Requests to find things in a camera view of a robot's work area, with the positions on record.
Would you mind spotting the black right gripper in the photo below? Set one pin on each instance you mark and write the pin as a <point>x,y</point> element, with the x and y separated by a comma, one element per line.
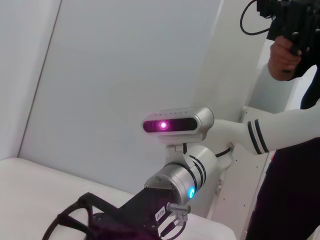
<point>145,210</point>

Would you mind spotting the black glasses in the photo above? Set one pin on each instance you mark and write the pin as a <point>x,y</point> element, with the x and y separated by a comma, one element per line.
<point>85,197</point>

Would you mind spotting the black handheld controller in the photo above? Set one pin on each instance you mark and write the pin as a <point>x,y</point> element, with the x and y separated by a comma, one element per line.
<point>295,25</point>

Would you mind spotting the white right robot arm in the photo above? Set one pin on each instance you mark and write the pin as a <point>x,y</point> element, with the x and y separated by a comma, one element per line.
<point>275,130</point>

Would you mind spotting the person's hand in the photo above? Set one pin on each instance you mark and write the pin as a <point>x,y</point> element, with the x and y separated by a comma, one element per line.
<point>282,62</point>

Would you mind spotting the white robot torso column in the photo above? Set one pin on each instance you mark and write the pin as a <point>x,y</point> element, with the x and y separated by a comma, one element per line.
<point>245,175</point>

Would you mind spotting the person in dark clothes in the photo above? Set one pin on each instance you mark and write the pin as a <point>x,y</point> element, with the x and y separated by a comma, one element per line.
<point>287,200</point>

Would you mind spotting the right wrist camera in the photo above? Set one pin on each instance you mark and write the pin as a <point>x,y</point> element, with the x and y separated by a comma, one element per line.
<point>175,125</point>

